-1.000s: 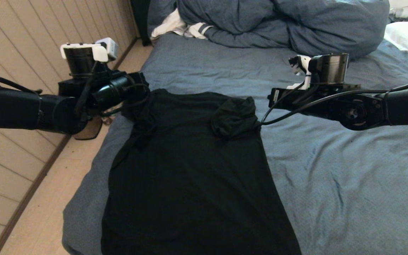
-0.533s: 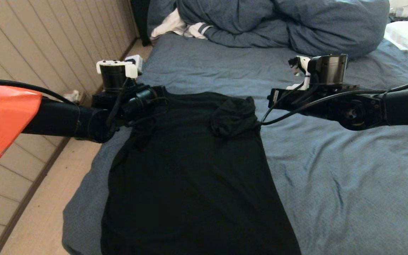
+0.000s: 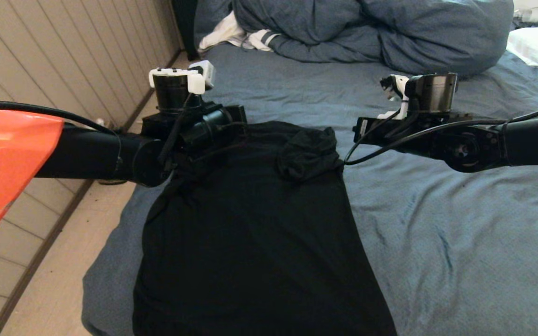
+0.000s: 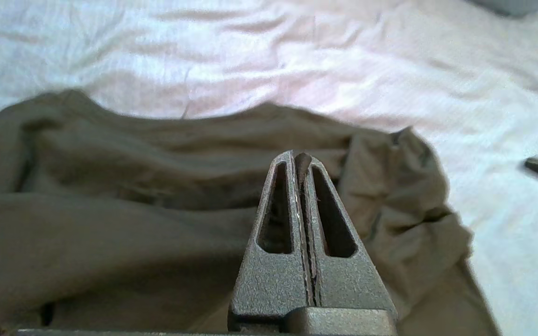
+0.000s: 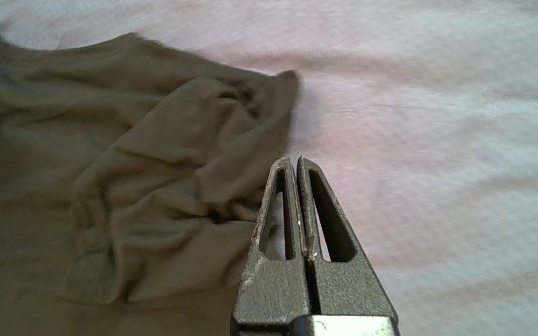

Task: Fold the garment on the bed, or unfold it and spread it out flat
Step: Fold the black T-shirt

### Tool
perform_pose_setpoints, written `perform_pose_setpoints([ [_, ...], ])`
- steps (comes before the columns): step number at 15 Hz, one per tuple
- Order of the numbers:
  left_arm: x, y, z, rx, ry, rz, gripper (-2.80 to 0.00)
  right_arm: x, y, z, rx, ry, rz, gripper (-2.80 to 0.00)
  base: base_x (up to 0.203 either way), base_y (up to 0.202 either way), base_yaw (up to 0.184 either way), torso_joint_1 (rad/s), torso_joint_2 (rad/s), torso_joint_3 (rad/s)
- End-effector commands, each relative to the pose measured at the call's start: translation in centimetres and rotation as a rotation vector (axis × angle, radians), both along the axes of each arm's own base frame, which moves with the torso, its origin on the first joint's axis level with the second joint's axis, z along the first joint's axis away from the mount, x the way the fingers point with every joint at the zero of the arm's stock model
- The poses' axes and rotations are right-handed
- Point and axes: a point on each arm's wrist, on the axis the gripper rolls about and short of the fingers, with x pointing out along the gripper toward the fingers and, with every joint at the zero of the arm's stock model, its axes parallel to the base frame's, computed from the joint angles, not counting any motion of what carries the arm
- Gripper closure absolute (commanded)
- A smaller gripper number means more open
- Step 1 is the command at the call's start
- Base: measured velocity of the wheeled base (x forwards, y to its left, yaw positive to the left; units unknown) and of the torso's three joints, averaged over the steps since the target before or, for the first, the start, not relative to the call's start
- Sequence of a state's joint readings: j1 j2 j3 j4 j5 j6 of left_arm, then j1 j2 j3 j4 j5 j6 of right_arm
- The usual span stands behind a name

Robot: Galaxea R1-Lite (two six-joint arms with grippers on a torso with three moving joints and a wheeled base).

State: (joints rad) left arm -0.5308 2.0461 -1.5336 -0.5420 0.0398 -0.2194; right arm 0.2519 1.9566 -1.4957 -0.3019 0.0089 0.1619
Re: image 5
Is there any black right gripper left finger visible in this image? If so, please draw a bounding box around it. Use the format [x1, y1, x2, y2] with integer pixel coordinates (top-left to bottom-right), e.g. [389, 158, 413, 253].
[232, 156, 311, 328]

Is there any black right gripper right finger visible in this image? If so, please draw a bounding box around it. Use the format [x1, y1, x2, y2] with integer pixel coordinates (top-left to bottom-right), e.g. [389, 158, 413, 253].
[296, 156, 399, 327]

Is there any black printed T-shirt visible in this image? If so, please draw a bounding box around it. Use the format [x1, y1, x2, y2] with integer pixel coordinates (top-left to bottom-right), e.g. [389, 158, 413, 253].
[0, 23, 300, 336]

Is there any blue bed sheet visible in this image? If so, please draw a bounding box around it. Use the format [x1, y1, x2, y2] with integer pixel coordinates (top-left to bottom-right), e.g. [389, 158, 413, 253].
[0, 0, 538, 336]

